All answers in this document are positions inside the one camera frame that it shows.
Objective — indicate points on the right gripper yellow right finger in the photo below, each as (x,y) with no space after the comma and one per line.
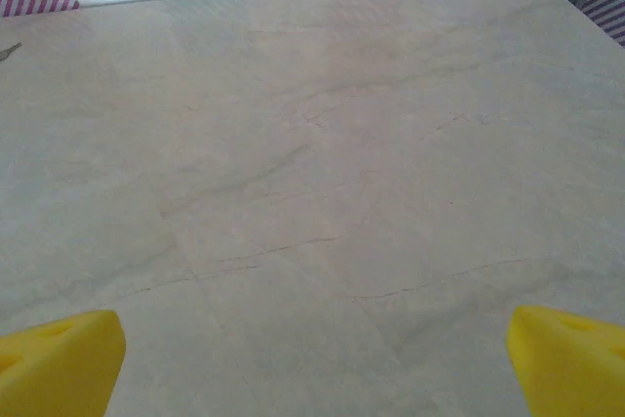
(571,368)

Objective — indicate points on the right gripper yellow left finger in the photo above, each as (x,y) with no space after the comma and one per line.
(58,368)

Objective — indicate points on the small silver key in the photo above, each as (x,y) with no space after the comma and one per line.
(7,53)

